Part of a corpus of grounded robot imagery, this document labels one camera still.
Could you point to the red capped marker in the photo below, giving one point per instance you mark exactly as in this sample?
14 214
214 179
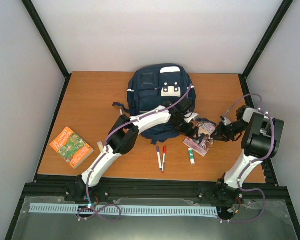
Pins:
164 159

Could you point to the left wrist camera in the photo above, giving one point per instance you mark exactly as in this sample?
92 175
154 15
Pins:
191 117

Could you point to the purple capped marker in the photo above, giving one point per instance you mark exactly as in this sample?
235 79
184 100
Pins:
159 158

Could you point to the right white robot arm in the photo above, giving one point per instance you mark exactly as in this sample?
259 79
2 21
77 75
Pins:
261 136

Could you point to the yellow glue stick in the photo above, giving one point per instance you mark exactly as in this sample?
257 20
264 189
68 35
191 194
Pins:
101 147

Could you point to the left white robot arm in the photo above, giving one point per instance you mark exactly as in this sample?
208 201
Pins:
123 136

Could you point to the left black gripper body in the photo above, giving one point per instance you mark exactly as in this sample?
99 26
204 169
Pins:
181 128

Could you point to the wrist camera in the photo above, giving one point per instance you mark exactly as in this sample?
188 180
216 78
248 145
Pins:
191 117
225 120

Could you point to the green white glue stick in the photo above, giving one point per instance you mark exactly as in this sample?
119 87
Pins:
191 156

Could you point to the light blue cable duct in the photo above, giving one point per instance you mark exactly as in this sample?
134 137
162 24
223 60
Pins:
126 210

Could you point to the pink illustrated paperback book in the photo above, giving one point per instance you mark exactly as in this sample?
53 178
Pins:
202 142

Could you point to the clear acrylic front plate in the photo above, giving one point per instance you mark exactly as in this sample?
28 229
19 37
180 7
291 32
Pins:
255 221

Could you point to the orange Treehouse paperback book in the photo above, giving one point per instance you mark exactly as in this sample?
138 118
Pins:
71 147

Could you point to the navy blue backpack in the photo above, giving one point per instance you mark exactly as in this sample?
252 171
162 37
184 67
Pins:
153 85

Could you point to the black aluminium frame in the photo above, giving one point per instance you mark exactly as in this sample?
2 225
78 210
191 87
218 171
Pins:
52 186

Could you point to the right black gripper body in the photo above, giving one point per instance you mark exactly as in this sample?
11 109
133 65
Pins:
229 132

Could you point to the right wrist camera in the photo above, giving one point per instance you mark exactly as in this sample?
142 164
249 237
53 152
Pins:
225 120

